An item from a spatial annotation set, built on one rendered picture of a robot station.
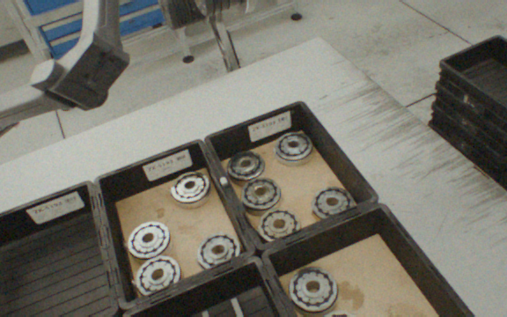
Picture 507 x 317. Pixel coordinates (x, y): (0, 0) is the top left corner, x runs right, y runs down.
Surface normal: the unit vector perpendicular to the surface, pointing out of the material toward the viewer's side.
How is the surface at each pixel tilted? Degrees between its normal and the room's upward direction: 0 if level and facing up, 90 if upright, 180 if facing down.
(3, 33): 90
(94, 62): 91
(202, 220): 0
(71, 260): 0
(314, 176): 0
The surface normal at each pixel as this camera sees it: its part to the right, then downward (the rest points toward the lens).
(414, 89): -0.14, -0.68
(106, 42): 0.78, -0.40
